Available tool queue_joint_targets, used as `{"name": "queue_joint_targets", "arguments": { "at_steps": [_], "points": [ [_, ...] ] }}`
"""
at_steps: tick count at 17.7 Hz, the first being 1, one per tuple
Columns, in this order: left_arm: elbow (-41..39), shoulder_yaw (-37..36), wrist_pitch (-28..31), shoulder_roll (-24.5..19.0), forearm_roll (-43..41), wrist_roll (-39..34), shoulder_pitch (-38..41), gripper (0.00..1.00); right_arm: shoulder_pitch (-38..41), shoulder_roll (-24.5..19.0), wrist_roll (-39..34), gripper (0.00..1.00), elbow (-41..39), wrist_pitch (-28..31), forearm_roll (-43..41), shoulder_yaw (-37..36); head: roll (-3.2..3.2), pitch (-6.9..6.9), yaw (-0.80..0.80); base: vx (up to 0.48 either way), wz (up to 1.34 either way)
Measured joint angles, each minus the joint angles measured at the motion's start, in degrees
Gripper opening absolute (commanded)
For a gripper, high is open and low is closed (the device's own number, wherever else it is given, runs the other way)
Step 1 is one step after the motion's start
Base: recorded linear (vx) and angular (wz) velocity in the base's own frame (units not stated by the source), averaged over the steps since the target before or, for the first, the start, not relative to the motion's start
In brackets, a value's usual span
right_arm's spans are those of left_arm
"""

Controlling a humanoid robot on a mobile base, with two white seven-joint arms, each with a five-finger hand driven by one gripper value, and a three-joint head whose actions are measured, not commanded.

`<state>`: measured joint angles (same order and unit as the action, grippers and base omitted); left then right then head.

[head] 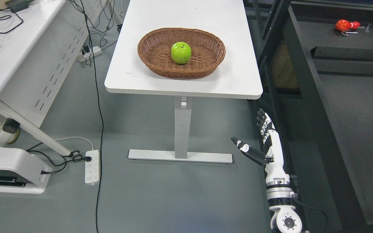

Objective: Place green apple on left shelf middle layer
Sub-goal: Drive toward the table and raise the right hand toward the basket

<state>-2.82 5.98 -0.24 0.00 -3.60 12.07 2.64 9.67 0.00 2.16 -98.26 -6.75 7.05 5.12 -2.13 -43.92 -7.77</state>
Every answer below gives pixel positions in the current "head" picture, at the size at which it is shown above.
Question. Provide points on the red toy fruit on shelf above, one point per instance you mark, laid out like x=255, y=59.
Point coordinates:
x=345, y=25

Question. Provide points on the green apple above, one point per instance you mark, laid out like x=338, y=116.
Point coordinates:
x=181, y=52

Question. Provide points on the white desk with perforated panel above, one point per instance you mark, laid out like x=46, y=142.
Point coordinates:
x=36, y=57

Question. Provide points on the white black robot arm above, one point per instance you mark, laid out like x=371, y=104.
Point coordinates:
x=281, y=191

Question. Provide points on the brown wicker basket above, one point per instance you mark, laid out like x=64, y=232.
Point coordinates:
x=207, y=52

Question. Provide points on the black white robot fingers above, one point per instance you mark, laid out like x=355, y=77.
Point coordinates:
x=265, y=124

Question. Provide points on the white power strip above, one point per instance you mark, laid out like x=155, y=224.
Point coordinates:
x=85, y=56
x=92, y=167

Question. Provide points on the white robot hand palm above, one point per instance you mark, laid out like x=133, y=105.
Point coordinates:
x=275, y=168

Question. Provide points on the white power strip far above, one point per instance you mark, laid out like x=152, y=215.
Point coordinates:
x=85, y=56

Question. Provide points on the black power adapter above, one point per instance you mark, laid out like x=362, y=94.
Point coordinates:
x=17, y=5

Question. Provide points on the white power strip near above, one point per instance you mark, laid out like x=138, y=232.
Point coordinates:
x=92, y=167

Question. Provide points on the white machine base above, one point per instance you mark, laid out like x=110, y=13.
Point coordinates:
x=22, y=172

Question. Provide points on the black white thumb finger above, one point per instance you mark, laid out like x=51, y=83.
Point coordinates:
x=254, y=154

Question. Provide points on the black metal shelf left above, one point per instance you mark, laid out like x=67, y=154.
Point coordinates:
x=318, y=87

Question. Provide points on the white pedestal table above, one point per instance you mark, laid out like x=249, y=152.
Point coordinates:
x=236, y=77

